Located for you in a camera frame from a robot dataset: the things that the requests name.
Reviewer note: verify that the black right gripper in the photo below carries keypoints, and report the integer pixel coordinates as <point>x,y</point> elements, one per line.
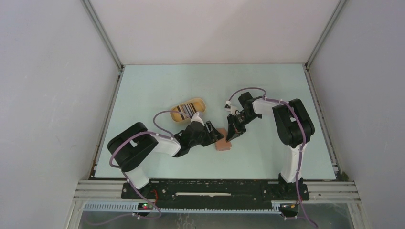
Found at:
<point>233,133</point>

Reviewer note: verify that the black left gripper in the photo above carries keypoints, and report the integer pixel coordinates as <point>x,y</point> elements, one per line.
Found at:
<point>215,135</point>

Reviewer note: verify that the pink leather card holder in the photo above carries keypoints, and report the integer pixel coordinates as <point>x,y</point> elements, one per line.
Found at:
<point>222,144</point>

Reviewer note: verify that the beige oval card tray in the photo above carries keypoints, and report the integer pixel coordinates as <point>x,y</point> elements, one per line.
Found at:
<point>200,105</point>

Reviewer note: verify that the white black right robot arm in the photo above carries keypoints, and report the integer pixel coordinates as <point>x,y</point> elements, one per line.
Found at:
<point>293,123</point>

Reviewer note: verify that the stack of grey cards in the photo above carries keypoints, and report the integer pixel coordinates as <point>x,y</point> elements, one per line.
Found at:
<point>188,109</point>

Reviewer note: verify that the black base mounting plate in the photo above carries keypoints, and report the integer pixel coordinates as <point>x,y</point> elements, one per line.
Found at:
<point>238,193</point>

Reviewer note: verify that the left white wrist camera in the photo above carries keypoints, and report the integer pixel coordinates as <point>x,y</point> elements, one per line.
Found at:
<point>197,118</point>

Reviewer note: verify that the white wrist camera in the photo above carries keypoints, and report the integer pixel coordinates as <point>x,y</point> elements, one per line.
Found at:
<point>197,118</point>
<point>230,108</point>

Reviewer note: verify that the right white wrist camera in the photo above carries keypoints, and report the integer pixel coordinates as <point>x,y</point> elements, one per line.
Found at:
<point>230,108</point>

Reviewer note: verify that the white perforated cable duct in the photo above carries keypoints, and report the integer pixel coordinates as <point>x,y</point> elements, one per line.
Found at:
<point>135,207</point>

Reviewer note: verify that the aluminium frame rail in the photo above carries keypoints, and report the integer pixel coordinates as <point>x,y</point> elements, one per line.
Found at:
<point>319,191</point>

